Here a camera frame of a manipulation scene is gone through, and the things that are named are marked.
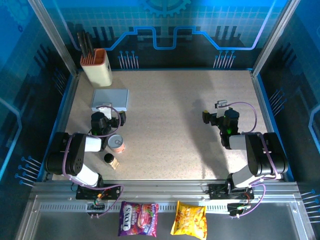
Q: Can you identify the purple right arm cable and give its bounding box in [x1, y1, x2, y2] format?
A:
[223, 101, 279, 220]

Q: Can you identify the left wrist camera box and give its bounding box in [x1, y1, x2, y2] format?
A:
[96, 103, 113, 120]

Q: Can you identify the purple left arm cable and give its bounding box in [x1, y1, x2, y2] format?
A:
[61, 105, 125, 220]

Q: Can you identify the cream knife holder orange top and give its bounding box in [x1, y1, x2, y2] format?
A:
[79, 48, 113, 88]

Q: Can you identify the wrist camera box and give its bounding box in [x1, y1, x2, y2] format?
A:
[96, 103, 113, 120]
[215, 99, 228, 118]

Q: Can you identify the aluminium frame rail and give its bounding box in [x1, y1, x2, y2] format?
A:
[29, 179, 301, 201]

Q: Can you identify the spice jar black lid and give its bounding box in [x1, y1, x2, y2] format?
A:
[103, 152, 120, 170]

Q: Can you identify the slotted aluminium cable duct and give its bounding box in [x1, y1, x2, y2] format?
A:
[39, 203, 233, 213]

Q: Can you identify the white paper box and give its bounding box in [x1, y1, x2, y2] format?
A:
[91, 89, 130, 112]

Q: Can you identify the small black interface board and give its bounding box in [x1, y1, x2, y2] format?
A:
[227, 202, 251, 218]
[86, 202, 106, 217]

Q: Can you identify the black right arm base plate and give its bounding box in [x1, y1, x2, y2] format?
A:
[208, 183, 255, 201]

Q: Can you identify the aluminium upright post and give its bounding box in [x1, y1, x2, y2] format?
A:
[250, 0, 302, 77]
[26, 0, 81, 77]

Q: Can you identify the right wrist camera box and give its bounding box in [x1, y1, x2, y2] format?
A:
[215, 99, 228, 118]

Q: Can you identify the yellow snack bag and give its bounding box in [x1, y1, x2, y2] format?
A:
[170, 200, 208, 240]

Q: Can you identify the purple Fox's candy bag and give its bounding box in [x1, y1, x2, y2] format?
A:
[117, 201, 160, 238]

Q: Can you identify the black-handled knife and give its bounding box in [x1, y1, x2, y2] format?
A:
[76, 31, 87, 59]
[87, 33, 95, 57]
[83, 31, 91, 58]

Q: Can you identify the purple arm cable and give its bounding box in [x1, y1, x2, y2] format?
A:
[61, 105, 125, 220]
[223, 101, 279, 220]

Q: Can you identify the pink tin can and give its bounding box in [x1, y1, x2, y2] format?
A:
[107, 134, 126, 154]

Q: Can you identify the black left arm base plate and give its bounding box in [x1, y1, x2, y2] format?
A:
[76, 183, 122, 201]

